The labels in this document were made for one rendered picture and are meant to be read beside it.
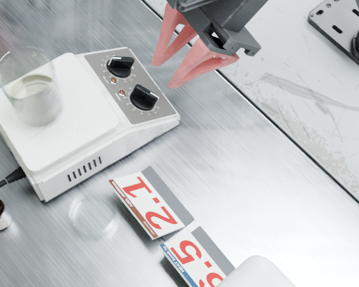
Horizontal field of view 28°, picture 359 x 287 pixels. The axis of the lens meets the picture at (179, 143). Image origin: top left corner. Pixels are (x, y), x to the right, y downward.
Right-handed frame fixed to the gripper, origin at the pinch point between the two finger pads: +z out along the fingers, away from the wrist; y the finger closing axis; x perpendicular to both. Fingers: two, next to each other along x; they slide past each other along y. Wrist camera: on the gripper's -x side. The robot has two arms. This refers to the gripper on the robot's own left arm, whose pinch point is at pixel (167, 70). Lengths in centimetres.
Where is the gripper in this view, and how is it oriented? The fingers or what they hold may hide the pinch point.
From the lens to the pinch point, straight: 80.4
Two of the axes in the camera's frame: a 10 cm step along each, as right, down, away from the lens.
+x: 5.5, 0.2, 8.3
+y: 5.4, 7.6, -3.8
